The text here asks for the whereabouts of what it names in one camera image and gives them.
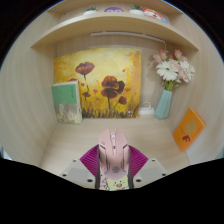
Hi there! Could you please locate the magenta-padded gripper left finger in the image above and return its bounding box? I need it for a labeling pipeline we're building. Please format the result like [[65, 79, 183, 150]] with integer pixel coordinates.
[[59, 144, 101, 190]]

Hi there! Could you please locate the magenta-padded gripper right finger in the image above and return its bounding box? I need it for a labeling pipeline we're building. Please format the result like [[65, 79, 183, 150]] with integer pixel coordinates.
[[126, 144, 168, 190]]

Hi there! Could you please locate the pink computer mouse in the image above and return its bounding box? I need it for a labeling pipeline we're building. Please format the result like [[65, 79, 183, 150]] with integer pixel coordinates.
[[97, 128, 132, 181]]

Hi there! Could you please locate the orange book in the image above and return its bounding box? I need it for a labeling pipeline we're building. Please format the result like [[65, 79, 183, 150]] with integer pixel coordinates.
[[172, 107, 206, 154]]

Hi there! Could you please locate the white power strip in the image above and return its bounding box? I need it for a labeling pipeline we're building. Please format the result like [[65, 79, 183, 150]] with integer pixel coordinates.
[[138, 101, 156, 116]]

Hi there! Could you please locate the teal faceted vase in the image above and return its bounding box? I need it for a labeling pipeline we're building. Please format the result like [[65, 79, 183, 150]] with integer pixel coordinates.
[[153, 89, 174, 121]]

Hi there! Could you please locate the green and beige book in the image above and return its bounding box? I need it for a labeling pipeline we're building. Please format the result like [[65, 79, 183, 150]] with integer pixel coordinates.
[[50, 80, 84, 125]]

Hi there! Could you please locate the pink and white flower bouquet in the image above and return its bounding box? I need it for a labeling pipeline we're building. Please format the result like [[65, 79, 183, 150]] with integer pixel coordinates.
[[149, 49, 196, 92]]

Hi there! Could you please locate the yellow poppy flower painting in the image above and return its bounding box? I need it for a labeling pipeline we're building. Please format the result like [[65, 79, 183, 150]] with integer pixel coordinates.
[[53, 47, 142, 120]]

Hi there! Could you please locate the white light bar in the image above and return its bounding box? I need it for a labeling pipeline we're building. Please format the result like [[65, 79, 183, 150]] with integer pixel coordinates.
[[90, 31, 167, 44]]

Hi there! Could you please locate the light wooden shelf board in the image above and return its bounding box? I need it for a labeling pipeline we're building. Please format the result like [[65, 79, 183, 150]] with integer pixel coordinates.
[[30, 12, 200, 52]]

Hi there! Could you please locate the orange and white toy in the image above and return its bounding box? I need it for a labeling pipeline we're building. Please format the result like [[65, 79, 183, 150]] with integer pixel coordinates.
[[141, 7, 169, 24]]

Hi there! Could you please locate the small potted plant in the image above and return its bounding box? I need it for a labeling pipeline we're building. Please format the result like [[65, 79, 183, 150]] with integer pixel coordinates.
[[83, 5, 100, 16], [129, 4, 145, 15]]

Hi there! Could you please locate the purple round ornament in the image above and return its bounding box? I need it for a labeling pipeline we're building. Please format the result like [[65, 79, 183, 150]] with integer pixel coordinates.
[[103, 6, 125, 14]]

